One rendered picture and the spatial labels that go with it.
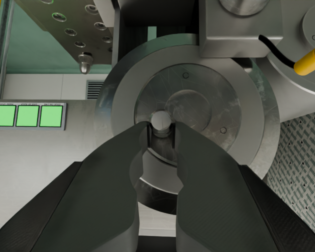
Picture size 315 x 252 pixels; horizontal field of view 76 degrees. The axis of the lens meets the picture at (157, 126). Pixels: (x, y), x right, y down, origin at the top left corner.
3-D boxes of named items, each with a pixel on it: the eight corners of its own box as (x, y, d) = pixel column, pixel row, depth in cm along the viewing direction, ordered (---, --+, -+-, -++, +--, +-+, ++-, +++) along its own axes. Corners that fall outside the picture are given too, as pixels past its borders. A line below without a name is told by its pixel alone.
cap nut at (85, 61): (90, 54, 50) (88, 71, 50) (95, 61, 54) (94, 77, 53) (75, 54, 50) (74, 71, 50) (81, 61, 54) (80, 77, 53)
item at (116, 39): (126, -105, 20) (117, 68, 17) (147, 35, 44) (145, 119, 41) (121, -105, 20) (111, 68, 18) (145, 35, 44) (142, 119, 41)
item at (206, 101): (264, 129, 14) (170, 188, 13) (252, 132, 16) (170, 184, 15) (202, 43, 15) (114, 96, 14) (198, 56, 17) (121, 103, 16)
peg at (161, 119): (176, 130, 11) (151, 135, 11) (174, 135, 14) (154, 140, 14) (170, 106, 11) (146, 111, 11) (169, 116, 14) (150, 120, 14)
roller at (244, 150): (259, 42, 16) (271, 196, 14) (201, 114, 41) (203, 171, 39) (113, 45, 16) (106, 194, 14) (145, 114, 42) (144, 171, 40)
